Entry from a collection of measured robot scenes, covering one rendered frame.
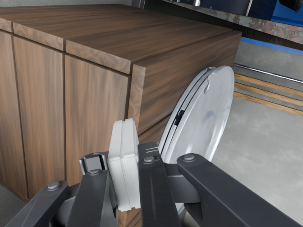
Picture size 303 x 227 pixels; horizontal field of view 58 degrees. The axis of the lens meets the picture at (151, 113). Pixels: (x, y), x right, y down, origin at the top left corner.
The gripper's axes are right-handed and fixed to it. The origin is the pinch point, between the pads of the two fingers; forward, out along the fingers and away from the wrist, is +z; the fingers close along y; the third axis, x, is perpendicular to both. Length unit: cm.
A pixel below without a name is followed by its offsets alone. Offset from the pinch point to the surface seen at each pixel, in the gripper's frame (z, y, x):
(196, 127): 24.4, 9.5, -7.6
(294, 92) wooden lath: 145, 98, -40
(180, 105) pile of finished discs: 24.3, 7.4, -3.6
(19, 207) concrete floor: 49, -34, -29
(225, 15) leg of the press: 56, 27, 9
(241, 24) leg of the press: 54, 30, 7
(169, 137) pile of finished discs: 22.5, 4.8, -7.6
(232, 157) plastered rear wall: 192, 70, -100
